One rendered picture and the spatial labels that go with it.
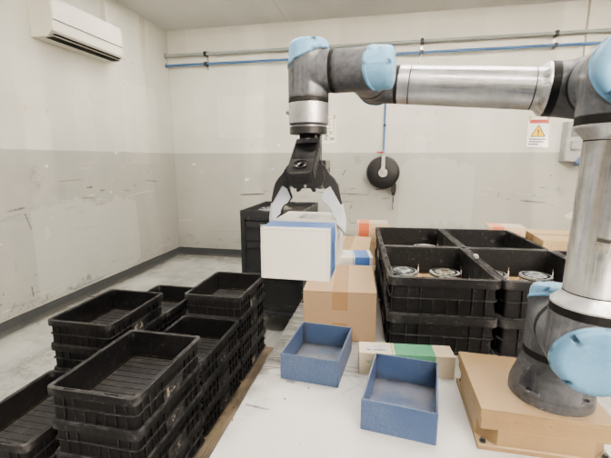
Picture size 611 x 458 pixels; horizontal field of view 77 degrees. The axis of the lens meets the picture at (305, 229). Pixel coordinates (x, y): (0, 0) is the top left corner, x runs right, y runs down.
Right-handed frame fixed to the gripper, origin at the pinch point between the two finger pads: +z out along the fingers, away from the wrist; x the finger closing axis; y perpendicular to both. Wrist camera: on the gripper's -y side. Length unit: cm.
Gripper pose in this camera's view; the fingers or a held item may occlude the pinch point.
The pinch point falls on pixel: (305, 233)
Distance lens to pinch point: 74.2
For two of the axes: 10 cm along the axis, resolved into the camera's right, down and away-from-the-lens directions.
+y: 2.0, -1.7, 9.6
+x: -9.8, -0.3, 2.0
